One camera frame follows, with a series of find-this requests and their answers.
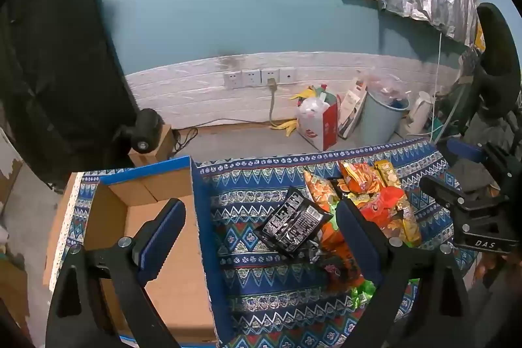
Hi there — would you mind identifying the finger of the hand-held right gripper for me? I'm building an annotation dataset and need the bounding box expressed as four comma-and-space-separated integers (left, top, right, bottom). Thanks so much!
420, 174, 466, 211
446, 139, 487, 166

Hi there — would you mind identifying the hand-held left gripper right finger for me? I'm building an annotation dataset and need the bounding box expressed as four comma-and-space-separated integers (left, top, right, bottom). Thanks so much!
334, 198, 476, 348

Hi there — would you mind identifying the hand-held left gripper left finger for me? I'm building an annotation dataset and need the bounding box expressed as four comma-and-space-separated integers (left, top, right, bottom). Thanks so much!
46, 198, 187, 348

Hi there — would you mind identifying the yellow snack packet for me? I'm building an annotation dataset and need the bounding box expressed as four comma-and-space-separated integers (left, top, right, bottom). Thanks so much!
387, 205, 422, 248
375, 159, 402, 189

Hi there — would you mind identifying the blue-edged cardboard box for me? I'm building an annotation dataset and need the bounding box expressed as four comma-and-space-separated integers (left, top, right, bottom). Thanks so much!
43, 156, 221, 344

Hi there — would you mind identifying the black snack packet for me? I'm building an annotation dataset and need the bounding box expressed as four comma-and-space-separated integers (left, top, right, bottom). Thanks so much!
255, 187, 333, 261

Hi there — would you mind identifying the person's right hand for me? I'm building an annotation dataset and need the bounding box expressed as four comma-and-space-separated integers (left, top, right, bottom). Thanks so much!
474, 251, 511, 280

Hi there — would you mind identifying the grey cloth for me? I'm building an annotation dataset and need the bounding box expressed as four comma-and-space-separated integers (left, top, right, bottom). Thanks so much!
446, 124, 522, 194

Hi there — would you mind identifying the white kettle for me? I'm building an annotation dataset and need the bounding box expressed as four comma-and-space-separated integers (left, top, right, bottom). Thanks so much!
408, 91, 435, 137

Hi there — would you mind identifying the light blue trash bin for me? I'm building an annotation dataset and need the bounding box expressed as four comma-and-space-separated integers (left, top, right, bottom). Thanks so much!
359, 89, 409, 147

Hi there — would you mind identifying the small cardboard box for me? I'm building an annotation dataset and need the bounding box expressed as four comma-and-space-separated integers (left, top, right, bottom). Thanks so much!
128, 124, 172, 167

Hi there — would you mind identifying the black office chair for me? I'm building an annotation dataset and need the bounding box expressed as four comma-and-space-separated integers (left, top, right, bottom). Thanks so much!
461, 3, 522, 137

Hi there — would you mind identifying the blue patterned blanket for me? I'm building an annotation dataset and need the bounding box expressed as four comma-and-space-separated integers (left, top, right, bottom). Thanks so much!
53, 138, 478, 348

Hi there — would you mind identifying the clear bin liner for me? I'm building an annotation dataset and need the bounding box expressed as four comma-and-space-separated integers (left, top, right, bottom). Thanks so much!
363, 73, 410, 108

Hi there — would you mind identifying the black round device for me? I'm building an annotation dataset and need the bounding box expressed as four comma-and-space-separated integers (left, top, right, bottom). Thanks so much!
112, 108, 166, 153

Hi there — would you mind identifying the red white paper bag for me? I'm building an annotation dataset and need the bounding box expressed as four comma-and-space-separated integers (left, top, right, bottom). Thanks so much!
297, 93, 339, 152

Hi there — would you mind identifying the banana peel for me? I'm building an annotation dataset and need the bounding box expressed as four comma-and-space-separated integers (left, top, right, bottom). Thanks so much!
290, 85, 323, 102
271, 120, 301, 137

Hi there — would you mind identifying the white plastic bag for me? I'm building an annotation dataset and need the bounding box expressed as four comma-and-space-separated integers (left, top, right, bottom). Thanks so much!
298, 97, 331, 124

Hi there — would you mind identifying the black wardrobe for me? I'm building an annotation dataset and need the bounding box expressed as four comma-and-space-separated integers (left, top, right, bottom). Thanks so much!
0, 0, 139, 194

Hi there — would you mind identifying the white cord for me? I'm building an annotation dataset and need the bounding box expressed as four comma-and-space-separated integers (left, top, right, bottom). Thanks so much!
432, 32, 443, 96

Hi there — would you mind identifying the black cable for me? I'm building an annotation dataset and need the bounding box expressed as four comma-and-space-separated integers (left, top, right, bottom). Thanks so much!
171, 126, 198, 157

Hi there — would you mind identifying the grey plug with cable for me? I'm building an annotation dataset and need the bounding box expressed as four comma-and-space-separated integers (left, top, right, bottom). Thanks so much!
266, 78, 283, 127

